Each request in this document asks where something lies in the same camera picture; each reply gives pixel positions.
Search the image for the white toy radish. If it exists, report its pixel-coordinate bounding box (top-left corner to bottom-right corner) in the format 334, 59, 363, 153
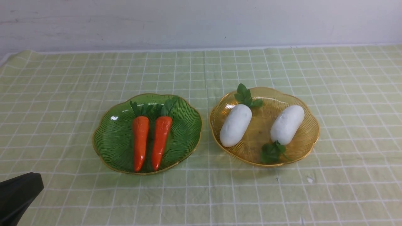
260, 105, 305, 164
220, 83, 263, 147

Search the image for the green checked tablecloth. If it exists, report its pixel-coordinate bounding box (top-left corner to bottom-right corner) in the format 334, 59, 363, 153
0, 45, 402, 226

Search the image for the green glass plate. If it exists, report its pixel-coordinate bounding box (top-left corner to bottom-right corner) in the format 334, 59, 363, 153
92, 93, 203, 175

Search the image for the amber glass plate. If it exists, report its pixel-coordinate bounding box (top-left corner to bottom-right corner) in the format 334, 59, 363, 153
209, 87, 320, 167

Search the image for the orange toy carrot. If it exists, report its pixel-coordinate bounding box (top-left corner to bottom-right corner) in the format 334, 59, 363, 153
151, 96, 179, 171
129, 101, 152, 173

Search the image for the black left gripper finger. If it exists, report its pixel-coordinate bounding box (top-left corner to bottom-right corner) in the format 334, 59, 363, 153
0, 172, 44, 226

